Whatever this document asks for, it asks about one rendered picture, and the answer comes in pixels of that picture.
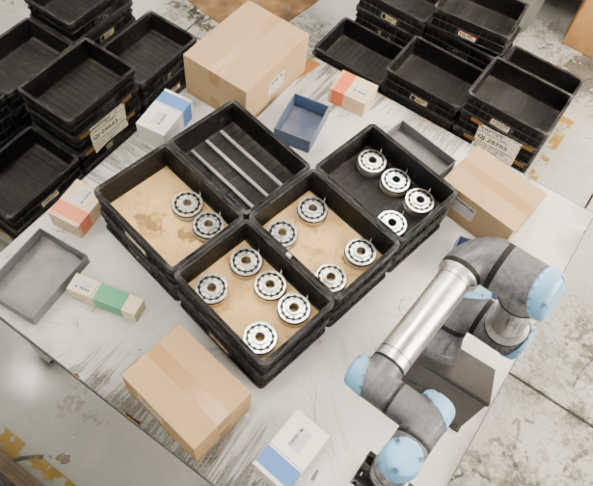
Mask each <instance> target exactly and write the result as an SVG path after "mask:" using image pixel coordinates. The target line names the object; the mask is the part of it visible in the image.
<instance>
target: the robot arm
mask: <svg viewBox="0 0 593 486"><path fill-rule="evenodd" d="M567 282H568V280H567V277H566V276H565V275H564V274H562V273H561V272H559V271H558V270H557V269H556V268H555V267H553V266H550V265H549V264H547V263H545V262H544V261H542V260H540V259H539V258H537V257H535V256H533V255H531V254H529V253H528V252H526V251H524V250H523V249H521V248H519V247H517V246H516V245H514V244H512V243H511V242H509V241H508V240H506V239H503V238H500V237H494V236H484V237H478V238H475V239H472V240H469V241H467V242H464V243H462V244H460V245H459V246H457V247H455V248H454V249H453V250H451V251H450V252H449V253H448V254H447V255H446V256H445V257H444V258H443V260H442V261H441V262H440V264H439V272H438V274H437V275H436V276H435V277H434V279H433V280H432V281H431V282H430V284H429V285H428V286H427V287H426V288H425V289H424V290H423V291H422V293H421V294H420V295H419V296H418V298H417V299H416V300H415V302H414V303H413V304H412V306H411V307H410V308H409V309H408V311H407V312H406V313H405V314H404V316H403V317H402V318H401V319H400V321H399V322H398V323H397V324H396V326H395V327H394V328H393V329H392V331H391V332H390V333H389V335H388V336H387V337H386V338H385V340H384V341H383V342H382V344H381V345H380V346H379V347H378V349H377V350H376V351H375V353H374V354H373V355H372V356H371V357H370V356H367V355H366V354H360V355H359V356H358V357H357V358H356V359H355V360H354V361H353V362H352V364H350V366H349V367H348V369H347V371H346V372H345V375H344V383H345V384H346V385H347V386H348V387H349V388H350V389H351V390H352V391H353V392H355V393H356V394H357V395H358V396H360V397H362V398H363V399H364V400H366V401H367V402H368V403H370V404H371V405H372V406H374V407H375V408H376V409H378V410H379V411H380V412H382V413H383V414H384V415H385V416H387V417H388V418H389V419H391V420H392V421H394V422H395V423H396V424H398V425H399V426H398V428H397V429H396V430H395V432H394V434H393V435H392V436H391V438H390V439H389V441H388V442H387V443H386V444H385V445H384V446H383V448H382V449H381V451H380V452H379V454H375V453H374V452H372V451H369V453H368V454H367V455H366V457H365V459H364V461H363V463H362V464H361V466H360V468H359V469H358V471H357V472H356V474H355V476H354V477H353V478H352V480H351V481H350V483H351V484H352V485H354V486H413V484H412V483H411V482H410V481H411V480H413V479H414V478H416V477H417V476H418V474H419V473H420V471H421V468H422V465H423V463H424V462H425V460H426V459H427V457H428V455H429V454H430V452H431V451H432V449H433V448H434V446H435V445H436V444H437V442H438V441H439V439H440V438H441V437H442V435H443V434H444V433H445V432H446V431H447V428H448V427H449V425H450V424H451V422H452V421H453V419H454V417H455V408H454V406H453V404H452V403H451V402H450V400H449V399H448V398H447V397H445V396H444V395H443V394H441V393H440V392H436V391H434V390H427V391H425V392H424V393H422V394H420V393H418V392H417V391H415V390H414V389H412V388H411V387H410V386H408V385H407V384H406V383H404V382H403V381H402V380H401V379H402V377H403V376H404V375H405V374H406V372H407V371H408V370H409V368H410V367H411V366H412V364H413V363H414V362H415V360H416V359H417V358H418V356H419V355H420V353H421V352H422V353H423V354H425V355H426V356H428V357H429V358H431V359H433V360H435V361H437V362H439V363H441V364H444V365H455V363H456V362H457V360H458V359H459V356H460V352H461V348H462V343H463V339H464V337H465V336H466V334H467V333H469V334H471V335H472V336H474V337H476V338H478V339H479V340H481V341H482V342H484V343H485V344H487V345H488V346H490V347H491V348H493V349H494V350H496V351H497V352H499V353H500V354H501V355H502V357H505V358H507V359H509V360H515V359H516V358H518V357H519V356H520V355H521V353H522V352H523V351H524V350H525V349H526V347H527V346H528V345H529V343H530V342H531V340H532V339H533V337H534V335H535V332H536V328H535V327H534V326H533V325H532V324H531V323H530V322H529V321H530V319H533V320H537V321H539V322H542V321H544V320H545V319H547V318H548V317H549V315H550V314H551V313H552V311H553V309H554V308H555V306H556V305H557V303H558V302H559V300H560V298H561V296H562V294H563V292H564V290H565V288H566V286H567ZM492 293H494V294H495V295H497V297H498V301H499V302H498V303H497V302H496V301H494V300H492V299H491V297H492ZM353 480H354V481H355V482H357V484H355V483H354V482H353Z"/></svg>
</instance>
